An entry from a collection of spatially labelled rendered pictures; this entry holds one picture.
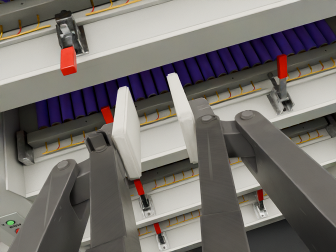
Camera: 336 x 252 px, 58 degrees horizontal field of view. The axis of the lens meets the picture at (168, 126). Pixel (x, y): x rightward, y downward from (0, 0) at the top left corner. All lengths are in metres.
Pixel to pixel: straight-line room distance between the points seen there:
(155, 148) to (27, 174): 0.20
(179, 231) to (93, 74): 0.57
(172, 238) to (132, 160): 0.68
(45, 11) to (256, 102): 0.34
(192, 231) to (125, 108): 0.67
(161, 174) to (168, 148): 0.17
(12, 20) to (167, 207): 0.44
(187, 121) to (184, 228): 0.69
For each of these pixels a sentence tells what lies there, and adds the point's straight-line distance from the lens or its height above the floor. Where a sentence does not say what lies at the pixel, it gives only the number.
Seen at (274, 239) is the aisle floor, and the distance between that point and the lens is 1.01.
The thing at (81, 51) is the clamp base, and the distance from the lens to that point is 0.34.
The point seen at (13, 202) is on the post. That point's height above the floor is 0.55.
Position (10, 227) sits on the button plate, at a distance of 0.59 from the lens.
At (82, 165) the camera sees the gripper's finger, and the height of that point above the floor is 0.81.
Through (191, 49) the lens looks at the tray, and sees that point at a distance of 0.36.
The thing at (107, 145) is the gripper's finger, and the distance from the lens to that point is 0.15.
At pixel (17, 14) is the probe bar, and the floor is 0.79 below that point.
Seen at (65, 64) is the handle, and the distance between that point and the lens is 0.28.
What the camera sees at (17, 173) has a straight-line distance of 0.51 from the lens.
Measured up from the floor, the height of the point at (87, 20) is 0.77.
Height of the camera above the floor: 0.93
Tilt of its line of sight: 49 degrees down
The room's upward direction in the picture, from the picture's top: 13 degrees counter-clockwise
